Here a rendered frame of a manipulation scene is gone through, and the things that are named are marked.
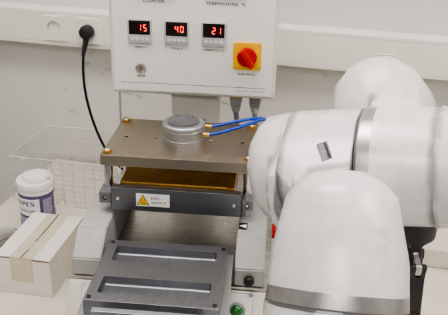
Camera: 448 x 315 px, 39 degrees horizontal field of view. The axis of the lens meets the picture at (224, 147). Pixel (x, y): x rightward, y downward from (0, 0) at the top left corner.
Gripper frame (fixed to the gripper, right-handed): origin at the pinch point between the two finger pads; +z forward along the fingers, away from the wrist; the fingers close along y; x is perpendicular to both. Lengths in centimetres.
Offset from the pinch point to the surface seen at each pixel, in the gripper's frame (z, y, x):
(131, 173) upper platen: -21, -9, -49
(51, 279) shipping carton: 5, -11, -68
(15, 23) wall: -32, -77, -94
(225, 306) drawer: -12.3, 16.4, -30.7
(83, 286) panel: -7, 6, -56
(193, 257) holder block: -13.6, 5.7, -36.7
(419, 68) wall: -28, -58, 12
